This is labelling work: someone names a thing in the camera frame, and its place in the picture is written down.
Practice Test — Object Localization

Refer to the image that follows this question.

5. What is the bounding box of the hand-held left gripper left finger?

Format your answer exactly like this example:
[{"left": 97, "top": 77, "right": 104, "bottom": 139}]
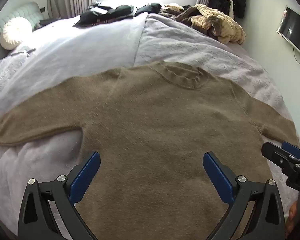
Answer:
[{"left": 17, "top": 151, "right": 101, "bottom": 240}]

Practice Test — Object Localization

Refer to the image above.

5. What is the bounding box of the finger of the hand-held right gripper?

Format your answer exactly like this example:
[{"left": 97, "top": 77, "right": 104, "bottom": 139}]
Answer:
[
  {"left": 282, "top": 141, "right": 300, "bottom": 161},
  {"left": 261, "top": 142, "right": 294, "bottom": 167}
]

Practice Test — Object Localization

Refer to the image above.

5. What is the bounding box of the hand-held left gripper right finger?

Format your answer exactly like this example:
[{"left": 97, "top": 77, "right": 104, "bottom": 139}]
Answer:
[{"left": 202, "top": 151, "right": 287, "bottom": 240}]

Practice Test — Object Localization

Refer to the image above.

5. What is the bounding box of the brown knit sweater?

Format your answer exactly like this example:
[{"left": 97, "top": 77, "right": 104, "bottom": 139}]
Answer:
[{"left": 0, "top": 60, "right": 300, "bottom": 240}]

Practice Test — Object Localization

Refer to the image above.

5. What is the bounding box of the person's right hand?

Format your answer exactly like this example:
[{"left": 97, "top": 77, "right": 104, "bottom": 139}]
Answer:
[{"left": 284, "top": 201, "right": 300, "bottom": 239}]

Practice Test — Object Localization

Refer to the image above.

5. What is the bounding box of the smooth lavender fleece blanket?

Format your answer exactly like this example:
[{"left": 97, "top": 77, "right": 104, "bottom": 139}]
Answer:
[{"left": 0, "top": 12, "right": 149, "bottom": 240}]

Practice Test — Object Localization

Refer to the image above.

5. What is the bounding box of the textured lavender bedspread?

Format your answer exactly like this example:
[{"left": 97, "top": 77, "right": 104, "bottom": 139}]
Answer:
[{"left": 0, "top": 12, "right": 300, "bottom": 220}]

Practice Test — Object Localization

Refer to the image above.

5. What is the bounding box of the beige striped fleece garment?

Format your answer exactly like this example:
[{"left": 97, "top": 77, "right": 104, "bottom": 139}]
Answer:
[{"left": 158, "top": 3, "right": 247, "bottom": 45}]

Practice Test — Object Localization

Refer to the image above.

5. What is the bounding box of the dark flat item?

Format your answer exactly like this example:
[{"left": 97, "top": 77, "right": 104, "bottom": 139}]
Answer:
[{"left": 39, "top": 17, "right": 57, "bottom": 27}]

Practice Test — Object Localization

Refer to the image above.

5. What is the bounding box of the round white pillow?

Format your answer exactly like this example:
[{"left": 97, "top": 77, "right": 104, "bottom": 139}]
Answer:
[{"left": 0, "top": 17, "right": 33, "bottom": 51}]

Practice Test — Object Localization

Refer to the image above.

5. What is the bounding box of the black jacket with plaid lining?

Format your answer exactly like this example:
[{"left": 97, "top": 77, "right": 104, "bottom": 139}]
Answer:
[{"left": 74, "top": 2, "right": 135, "bottom": 27}]

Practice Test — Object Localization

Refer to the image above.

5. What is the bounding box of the quilted grey headboard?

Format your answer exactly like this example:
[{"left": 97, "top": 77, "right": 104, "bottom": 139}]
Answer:
[{"left": 0, "top": 2, "right": 44, "bottom": 70}]

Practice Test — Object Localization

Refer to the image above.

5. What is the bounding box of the small black garment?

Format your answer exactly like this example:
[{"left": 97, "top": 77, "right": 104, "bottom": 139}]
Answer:
[{"left": 134, "top": 3, "right": 162, "bottom": 17}]

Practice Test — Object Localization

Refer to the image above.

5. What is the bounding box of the wall television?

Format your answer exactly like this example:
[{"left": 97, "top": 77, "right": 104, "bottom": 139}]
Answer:
[{"left": 276, "top": 5, "right": 300, "bottom": 64}]

